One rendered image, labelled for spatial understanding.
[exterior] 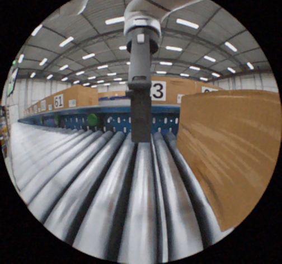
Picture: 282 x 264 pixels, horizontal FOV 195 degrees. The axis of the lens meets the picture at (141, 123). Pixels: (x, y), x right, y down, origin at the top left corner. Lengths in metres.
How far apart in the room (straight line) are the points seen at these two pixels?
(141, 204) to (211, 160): 0.13
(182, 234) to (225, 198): 0.07
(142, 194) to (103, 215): 0.07
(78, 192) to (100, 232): 0.09
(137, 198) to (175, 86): 0.50
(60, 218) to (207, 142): 0.28
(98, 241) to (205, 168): 0.20
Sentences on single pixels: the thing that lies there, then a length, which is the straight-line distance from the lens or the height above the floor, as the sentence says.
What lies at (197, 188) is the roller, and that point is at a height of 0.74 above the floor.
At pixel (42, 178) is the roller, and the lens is 0.29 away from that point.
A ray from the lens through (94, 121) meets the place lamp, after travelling 0.48.
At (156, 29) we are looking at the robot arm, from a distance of 0.22.
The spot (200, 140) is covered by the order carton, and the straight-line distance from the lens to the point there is 0.18.
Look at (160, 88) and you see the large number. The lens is 0.48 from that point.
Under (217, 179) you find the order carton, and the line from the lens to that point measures 0.16.
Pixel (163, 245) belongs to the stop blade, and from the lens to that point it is 0.15.
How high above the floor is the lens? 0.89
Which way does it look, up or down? 14 degrees down
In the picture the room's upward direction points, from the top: straight up
